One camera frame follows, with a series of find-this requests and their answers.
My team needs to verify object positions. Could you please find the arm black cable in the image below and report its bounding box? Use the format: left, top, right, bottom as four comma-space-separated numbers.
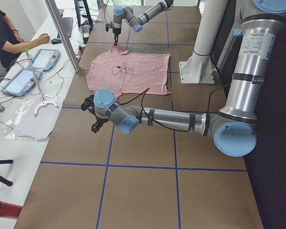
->
116, 83, 232, 132

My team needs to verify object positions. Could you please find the white camera mast base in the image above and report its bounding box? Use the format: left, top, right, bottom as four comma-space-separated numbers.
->
179, 0, 228, 84

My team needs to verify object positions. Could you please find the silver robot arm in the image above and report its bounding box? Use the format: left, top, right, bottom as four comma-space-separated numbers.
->
81, 0, 286, 157
105, 0, 174, 46

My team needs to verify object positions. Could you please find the pink Snoopy t-shirt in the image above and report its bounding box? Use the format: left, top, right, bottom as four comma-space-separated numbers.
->
86, 45, 171, 97

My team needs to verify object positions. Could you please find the aluminium frame post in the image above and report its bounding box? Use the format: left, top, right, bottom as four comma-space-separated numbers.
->
45, 0, 80, 73

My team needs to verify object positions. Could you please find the clear plastic sheet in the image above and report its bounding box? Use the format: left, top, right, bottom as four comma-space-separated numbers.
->
2, 97, 61, 142

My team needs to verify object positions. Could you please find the metal reacher grabber stick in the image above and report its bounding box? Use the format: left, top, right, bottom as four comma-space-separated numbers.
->
24, 48, 59, 117

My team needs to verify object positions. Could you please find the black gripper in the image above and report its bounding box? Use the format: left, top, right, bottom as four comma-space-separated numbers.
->
105, 21, 121, 45
81, 94, 109, 133

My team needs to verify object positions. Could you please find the black tripod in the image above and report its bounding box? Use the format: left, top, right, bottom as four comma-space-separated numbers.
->
0, 159, 14, 187

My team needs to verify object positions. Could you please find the black keyboard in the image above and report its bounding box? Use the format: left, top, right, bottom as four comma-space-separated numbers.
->
61, 17, 73, 38

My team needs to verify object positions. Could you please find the far blue teach pendant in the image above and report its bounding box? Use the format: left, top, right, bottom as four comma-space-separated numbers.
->
31, 49, 60, 72

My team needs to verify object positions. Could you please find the person in black shirt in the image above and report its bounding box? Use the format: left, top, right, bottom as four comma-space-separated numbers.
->
0, 10, 50, 76

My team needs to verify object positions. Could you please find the black computer mouse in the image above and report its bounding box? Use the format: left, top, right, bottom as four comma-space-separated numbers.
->
51, 38, 62, 45

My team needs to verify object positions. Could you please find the near blue teach pendant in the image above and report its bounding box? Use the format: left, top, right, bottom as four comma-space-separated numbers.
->
0, 68, 35, 97

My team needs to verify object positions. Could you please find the blue teach pendant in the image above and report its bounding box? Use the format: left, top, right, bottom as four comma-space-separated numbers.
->
31, 49, 60, 72
0, 68, 35, 97

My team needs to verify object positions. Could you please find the red cylinder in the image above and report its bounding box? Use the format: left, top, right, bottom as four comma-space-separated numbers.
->
0, 201, 22, 219

